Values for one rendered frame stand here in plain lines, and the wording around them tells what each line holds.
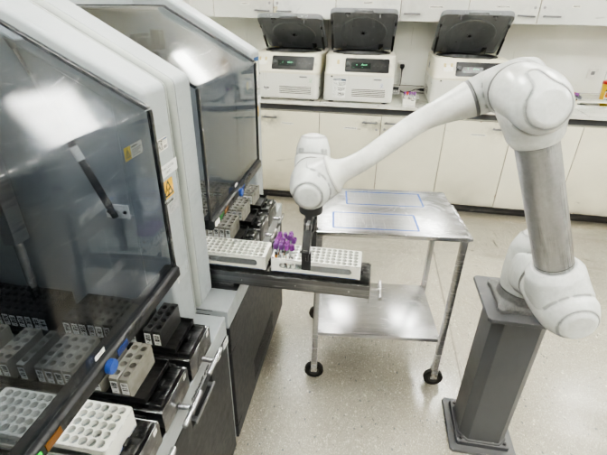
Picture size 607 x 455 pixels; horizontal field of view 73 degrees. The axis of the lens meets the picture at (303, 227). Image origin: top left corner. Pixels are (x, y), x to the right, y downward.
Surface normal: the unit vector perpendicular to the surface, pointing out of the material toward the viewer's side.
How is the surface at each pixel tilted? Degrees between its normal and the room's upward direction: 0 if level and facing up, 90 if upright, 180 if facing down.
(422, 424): 0
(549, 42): 90
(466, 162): 90
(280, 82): 90
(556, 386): 0
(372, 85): 90
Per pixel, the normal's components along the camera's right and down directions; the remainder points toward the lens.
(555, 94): -0.13, 0.44
